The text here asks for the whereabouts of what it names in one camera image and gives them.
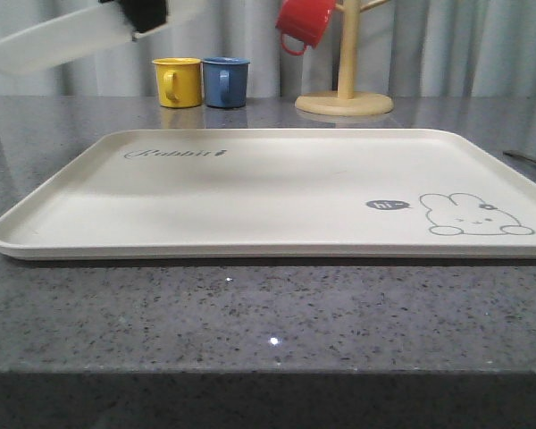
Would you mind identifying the white round plate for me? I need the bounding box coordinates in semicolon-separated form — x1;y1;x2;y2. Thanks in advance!
0;0;209;76

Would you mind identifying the yellow enamel mug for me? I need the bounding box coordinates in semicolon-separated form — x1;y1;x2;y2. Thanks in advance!
153;57;202;108

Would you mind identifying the red enamel mug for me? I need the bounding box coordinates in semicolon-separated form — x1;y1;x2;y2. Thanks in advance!
275;0;336;56

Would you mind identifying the grey pleated curtain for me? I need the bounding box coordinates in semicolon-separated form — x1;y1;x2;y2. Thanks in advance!
0;1;536;97

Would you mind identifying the cream rabbit serving tray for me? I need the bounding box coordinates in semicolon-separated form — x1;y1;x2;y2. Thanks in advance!
0;129;536;260

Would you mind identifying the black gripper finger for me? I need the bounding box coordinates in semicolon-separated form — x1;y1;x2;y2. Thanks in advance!
117;0;168;33

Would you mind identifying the stainless steel fork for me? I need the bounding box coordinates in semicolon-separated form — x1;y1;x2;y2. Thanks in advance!
503;150;536;165

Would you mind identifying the wooden mug tree stand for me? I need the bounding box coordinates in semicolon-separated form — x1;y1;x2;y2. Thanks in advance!
295;0;394;116

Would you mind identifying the blue enamel mug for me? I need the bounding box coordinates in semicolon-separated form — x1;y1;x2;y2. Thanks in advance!
202;57;250;108

